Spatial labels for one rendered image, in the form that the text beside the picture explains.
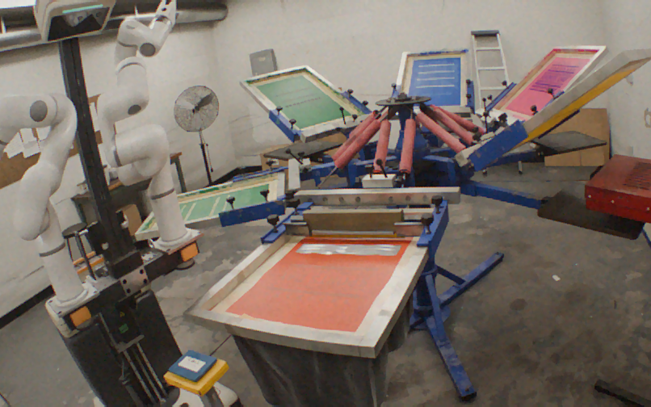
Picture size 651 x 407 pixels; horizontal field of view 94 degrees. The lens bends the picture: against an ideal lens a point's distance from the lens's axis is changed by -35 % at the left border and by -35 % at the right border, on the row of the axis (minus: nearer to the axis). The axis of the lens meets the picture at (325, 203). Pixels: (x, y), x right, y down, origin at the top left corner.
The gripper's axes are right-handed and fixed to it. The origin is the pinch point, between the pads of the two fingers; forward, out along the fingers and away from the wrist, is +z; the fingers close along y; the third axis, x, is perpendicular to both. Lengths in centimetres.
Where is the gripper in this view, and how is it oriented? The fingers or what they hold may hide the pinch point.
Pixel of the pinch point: (174, 3)
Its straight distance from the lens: 144.0
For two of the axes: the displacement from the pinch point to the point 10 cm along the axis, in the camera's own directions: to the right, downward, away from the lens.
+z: -0.2, -8.3, 5.6
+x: 9.8, 1.1, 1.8
